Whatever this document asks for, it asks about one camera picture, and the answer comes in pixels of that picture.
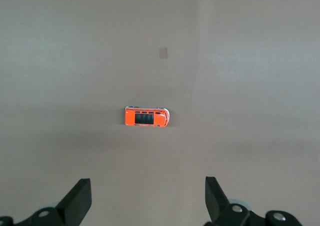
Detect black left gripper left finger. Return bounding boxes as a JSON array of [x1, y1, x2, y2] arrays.
[[14, 178, 92, 226]]

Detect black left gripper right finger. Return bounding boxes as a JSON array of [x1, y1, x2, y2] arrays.
[[203, 176, 253, 226]]

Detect orange toy bus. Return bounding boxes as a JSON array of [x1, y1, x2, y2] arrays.
[[124, 106, 171, 128]]

